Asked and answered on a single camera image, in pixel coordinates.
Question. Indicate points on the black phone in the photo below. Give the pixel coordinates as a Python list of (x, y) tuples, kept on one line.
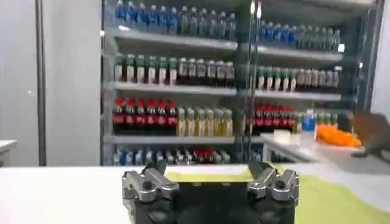
[(360, 154)]

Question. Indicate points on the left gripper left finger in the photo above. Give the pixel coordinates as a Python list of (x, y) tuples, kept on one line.
[(146, 184)]

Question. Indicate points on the dark vertical wall strip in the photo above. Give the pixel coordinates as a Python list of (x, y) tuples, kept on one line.
[(41, 82)]

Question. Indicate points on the small white container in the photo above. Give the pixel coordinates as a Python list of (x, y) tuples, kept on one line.
[(281, 136)]

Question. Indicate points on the white desk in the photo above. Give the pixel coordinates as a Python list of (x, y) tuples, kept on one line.
[(323, 155)]

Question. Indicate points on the yellow-green cloth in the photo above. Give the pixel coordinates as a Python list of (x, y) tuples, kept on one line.
[(329, 204)]

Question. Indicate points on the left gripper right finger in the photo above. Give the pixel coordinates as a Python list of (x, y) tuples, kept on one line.
[(275, 184)]

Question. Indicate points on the orange plastic bag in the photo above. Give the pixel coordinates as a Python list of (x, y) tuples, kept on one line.
[(335, 137)]

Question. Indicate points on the white side table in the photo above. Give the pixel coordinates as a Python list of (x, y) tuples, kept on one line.
[(6, 147)]

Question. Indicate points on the blue-label water bottle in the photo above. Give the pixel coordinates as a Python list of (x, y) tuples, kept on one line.
[(309, 123)]

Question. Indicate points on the shelf rack with drink bottles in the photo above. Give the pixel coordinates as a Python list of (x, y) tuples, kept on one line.
[(182, 91)]

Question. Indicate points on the open laptop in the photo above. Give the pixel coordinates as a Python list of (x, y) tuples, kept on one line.
[(373, 131)]

